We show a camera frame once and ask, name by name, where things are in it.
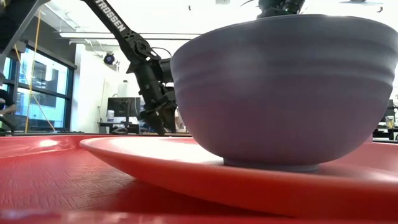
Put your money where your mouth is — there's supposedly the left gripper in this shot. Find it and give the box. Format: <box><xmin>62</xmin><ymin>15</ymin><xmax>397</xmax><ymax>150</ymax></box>
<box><xmin>138</xmin><ymin>85</ymin><xmax>178</xmax><ymax>136</ymax></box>

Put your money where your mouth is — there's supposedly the pink plastic plate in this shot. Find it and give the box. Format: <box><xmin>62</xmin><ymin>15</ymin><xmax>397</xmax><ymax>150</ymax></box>
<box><xmin>79</xmin><ymin>136</ymin><xmax>398</xmax><ymax>220</ymax></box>

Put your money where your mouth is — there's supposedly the red plastic tray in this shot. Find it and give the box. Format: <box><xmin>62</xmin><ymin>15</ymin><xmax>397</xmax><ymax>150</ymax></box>
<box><xmin>0</xmin><ymin>133</ymin><xmax>398</xmax><ymax>224</ymax></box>

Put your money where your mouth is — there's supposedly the person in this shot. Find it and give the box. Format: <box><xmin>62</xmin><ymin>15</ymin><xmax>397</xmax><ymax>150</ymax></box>
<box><xmin>174</xmin><ymin>107</ymin><xmax>188</xmax><ymax>134</ymax></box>
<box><xmin>0</xmin><ymin>88</ymin><xmax>18</xmax><ymax>133</ymax></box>

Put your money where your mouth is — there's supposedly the dark office desk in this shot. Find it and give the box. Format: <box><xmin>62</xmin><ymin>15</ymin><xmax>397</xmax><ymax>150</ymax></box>
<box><xmin>97</xmin><ymin>121</ymin><xmax>141</xmax><ymax>135</ymax></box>

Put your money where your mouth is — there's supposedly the black computer monitor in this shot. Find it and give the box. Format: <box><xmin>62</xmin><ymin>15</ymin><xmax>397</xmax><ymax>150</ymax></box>
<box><xmin>107</xmin><ymin>96</ymin><xmax>141</xmax><ymax>118</ymax></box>

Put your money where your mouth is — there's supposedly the long strip light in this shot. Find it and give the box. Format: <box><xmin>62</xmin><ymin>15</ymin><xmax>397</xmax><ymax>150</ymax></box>
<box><xmin>58</xmin><ymin>32</ymin><xmax>203</xmax><ymax>40</ymax></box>

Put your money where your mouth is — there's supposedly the dark cluttered workbench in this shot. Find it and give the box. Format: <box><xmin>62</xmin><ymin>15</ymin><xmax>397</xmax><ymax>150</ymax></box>
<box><xmin>372</xmin><ymin>98</ymin><xmax>398</xmax><ymax>141</ymax></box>

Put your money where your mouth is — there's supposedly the round dark dome camera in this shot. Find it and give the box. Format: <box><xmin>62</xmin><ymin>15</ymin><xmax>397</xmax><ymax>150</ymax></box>
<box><xmin>103</xmin><ymin>52</ymin><xmax>116</xmax><ymax>66</ymax></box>

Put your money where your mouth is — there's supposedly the thin yellow cord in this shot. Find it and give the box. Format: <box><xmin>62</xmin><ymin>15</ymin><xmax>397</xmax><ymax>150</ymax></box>
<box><xmin>24</xmin><ymin>9</ymin><xmax>43</xmax><ymax>134</ymax></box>

